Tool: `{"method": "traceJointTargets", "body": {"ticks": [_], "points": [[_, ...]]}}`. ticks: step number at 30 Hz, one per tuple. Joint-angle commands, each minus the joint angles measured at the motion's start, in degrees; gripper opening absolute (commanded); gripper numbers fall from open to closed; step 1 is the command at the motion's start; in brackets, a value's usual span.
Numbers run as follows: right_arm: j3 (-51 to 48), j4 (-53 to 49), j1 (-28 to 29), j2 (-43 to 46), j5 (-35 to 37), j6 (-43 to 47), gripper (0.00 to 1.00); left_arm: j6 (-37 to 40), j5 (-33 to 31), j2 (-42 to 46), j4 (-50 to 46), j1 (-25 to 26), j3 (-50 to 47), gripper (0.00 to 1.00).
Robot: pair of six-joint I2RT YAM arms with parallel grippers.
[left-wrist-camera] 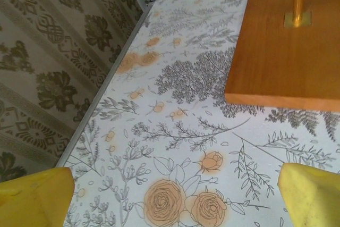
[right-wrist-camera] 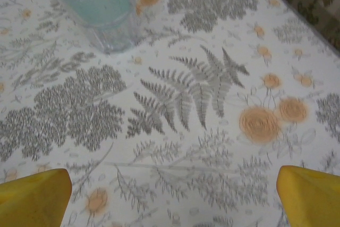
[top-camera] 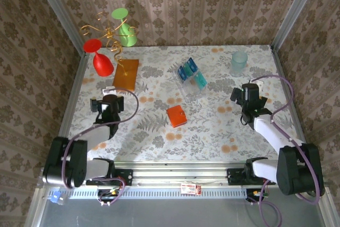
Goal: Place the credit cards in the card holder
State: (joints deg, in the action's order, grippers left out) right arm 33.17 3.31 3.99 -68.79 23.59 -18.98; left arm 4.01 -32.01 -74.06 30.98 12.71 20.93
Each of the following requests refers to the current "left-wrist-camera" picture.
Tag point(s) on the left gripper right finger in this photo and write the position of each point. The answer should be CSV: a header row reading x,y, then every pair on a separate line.
x,y
316,197

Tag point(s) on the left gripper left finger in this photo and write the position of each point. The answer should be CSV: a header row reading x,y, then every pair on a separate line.
x,y
32,203

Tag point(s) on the aluminium table side rail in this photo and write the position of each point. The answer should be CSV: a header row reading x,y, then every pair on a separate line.
x,y
106,80

